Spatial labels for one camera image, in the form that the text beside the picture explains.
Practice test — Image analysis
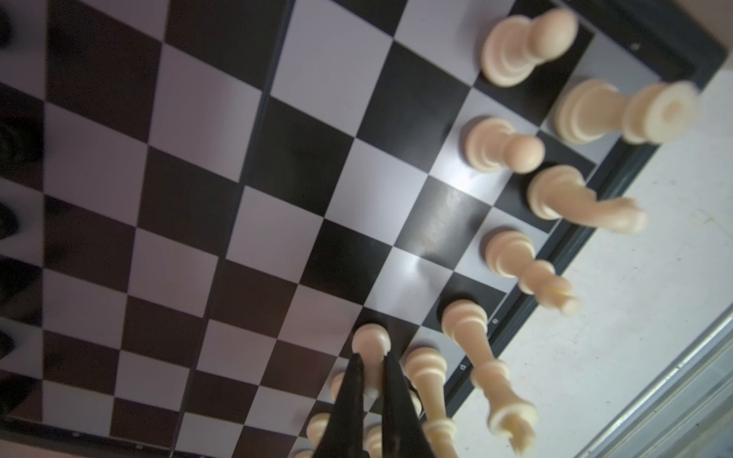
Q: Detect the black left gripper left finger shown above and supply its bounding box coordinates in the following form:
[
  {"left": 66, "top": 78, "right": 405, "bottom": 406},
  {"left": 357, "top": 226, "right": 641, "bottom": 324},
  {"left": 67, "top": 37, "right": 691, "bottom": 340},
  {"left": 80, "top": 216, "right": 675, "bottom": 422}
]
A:
[{"left": 314, "top": 353, "right": 365, "bottom": 458}]

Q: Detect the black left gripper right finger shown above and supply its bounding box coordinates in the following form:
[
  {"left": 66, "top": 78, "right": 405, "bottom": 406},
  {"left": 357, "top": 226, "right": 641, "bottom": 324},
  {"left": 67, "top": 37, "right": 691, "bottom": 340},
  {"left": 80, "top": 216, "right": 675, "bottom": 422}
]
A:
[{"left": 382, "top": 352, "right": 434, "bottom": 457}]

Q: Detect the black white chess board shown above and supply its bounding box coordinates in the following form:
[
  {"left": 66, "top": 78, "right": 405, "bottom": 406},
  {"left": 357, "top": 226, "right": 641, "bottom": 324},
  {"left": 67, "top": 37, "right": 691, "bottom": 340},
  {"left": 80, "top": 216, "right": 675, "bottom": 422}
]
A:
[{"left": 1, "top": 1, "right": 727, "bottom": 457}]

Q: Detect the white chess pawn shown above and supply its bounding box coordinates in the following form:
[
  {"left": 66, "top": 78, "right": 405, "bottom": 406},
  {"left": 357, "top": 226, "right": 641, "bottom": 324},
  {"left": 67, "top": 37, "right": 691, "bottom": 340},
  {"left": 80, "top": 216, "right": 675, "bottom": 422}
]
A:
[{"left": 351, "top": 324, "right": 391, "bottom": 399}]

